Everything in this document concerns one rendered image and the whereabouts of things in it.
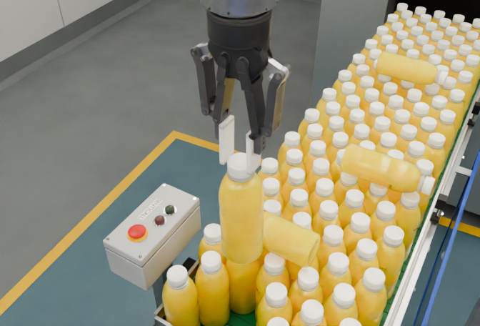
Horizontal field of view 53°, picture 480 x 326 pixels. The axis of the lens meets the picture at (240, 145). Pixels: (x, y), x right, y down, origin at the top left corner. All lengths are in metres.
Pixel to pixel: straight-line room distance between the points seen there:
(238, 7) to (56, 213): 2.29
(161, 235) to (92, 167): 1.96
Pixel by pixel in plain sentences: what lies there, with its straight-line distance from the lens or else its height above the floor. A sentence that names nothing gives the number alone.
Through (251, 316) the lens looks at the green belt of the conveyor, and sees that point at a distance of 1.12.
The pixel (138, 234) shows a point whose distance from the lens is 1.00.
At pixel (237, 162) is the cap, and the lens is 0.69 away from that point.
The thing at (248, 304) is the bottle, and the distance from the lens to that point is 1.09.
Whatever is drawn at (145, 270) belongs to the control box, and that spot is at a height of 1.06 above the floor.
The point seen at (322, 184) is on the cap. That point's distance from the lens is 1.12.
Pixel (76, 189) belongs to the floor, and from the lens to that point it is 2.83.
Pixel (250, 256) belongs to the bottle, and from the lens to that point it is 0.80.
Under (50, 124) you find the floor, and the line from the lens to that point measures 3.37.
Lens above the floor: 1.85
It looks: 39 degrees down
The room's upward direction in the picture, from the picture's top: straight up
